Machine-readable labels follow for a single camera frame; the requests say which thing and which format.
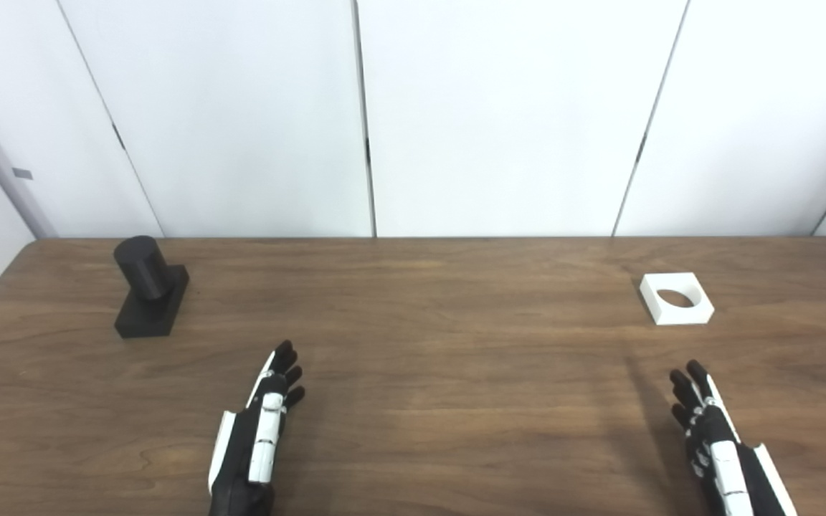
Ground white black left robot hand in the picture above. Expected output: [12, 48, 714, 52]
[208, 340, 306, 516]

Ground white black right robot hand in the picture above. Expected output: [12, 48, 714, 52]
[669, 360, 799, 516]

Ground white square piece with hole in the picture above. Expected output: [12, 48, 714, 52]
[639, 272, 715, 326]

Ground black peg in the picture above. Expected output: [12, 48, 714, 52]
[113, 236, 190, 339]

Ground grey wall post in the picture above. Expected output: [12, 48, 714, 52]
[0, 72, 60, 239]

